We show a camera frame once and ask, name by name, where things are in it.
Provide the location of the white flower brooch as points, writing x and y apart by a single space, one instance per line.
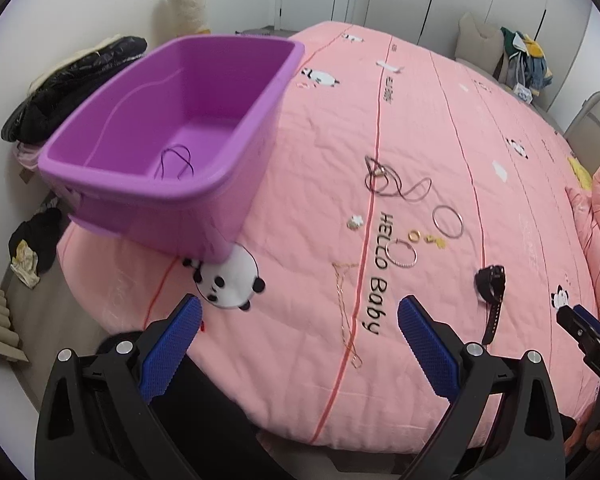
354 221

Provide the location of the pile of clothes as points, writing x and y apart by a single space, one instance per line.
525 60

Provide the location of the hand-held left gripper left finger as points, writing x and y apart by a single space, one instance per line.
172 345

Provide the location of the small white packet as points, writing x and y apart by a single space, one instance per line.
522 91

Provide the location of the purple plastic bin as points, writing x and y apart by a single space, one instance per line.
205 100

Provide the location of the plain silver bangle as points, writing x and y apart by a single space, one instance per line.
433 219

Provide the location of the cream fleece garment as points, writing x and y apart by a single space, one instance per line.
45 76

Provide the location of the cream and yellow alpaca plush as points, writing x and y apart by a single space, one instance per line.
185 5

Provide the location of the black wristwatch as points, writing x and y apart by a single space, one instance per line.
490 282

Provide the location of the yellow crumpled cloth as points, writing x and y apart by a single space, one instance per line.
24 262

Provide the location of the pink storage box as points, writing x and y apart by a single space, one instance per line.
27 156

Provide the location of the black puffer jacket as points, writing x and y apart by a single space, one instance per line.
60 95

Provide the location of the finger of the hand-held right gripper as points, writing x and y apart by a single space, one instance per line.
592 321
577 330

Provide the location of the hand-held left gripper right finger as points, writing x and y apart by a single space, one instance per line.
425 345

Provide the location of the yellow soft toy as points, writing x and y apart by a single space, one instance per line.
580 172

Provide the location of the black cloth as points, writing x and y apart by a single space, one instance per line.
37 232

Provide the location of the pink panda print blanket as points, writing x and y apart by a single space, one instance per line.
305 185

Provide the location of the grey upholstered headboard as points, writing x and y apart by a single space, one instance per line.
597 125

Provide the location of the striped grey cloth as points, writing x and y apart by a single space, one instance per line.
47 203

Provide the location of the grey striped basket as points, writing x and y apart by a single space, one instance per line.
262 33

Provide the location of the beige cushion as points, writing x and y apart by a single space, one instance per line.
477 42

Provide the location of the gold earring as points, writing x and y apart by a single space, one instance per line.
436 241

